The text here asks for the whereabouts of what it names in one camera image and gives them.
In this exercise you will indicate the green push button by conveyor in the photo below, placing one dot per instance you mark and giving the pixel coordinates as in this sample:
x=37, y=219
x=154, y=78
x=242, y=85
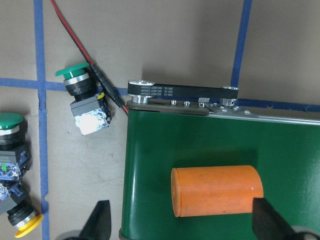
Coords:
x=89, y=108

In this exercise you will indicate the orange cylinder with 4680 print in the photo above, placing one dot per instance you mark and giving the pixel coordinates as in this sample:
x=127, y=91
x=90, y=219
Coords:
x=214, y=190

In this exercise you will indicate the yellow push button far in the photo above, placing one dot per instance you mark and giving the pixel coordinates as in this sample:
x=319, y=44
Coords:
x=20, y=213

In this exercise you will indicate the green conveyor belt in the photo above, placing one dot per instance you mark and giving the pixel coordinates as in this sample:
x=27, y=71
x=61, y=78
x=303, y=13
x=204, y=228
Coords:
x=175, y=126

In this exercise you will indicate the green push button middle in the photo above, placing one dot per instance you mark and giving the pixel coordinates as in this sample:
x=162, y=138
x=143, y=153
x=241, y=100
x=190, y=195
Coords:
x=15, y=159

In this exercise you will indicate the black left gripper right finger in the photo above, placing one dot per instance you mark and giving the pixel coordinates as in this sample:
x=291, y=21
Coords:
x=268, y=224

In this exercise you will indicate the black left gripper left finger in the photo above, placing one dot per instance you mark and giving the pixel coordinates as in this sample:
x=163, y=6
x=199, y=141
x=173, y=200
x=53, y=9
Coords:
x=98, y=225

